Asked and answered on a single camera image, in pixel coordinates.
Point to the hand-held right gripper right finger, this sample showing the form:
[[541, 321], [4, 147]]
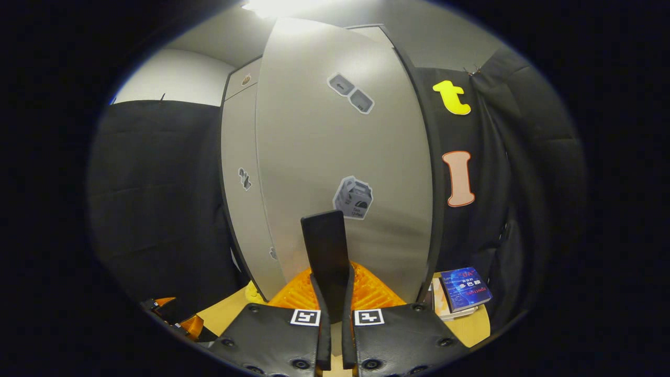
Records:
[[403, 340]]

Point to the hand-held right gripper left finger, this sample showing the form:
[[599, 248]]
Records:
[[272, 340]]

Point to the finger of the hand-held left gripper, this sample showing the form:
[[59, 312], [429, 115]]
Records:
[[163, 306], [191, 327]]

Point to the grey cabinet door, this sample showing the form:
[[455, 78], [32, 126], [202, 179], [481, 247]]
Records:
[[243, 220], [314, 157]]

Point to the grey double-door shoe cabinet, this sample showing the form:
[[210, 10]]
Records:
[[426, 157]]

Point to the yellow plush toy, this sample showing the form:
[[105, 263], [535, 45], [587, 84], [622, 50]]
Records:
[[254, 293]]

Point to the blue book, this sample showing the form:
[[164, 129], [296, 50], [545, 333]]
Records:
[[466, 288]]

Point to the black backdrop cloth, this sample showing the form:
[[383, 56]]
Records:
[[157, 209]]

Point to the large ceiling light panel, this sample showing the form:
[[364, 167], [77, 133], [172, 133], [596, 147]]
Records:
[[275, 6]]

